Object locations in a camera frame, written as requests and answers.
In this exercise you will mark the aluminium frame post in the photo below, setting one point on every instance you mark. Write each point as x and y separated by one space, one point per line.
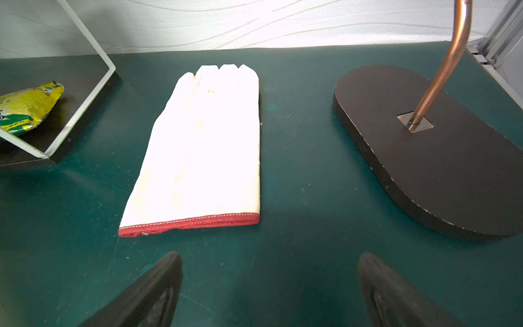
500 40

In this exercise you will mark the white work glove red cuff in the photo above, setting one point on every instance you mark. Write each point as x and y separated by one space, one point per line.
202 164

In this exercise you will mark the dark oval stand base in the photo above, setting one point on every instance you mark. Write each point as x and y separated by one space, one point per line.
460 177

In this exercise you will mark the copper scroll stand rod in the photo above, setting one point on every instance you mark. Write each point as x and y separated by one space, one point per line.
460 36

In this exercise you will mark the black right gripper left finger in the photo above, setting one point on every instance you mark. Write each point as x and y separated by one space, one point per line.
150 301

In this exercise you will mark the white two-tier shelf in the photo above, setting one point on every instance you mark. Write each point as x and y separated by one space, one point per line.
47 42

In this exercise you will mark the small yellow green packet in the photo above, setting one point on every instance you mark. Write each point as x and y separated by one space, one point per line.
24 110

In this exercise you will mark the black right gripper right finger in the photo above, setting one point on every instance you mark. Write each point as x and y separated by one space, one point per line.
392 301

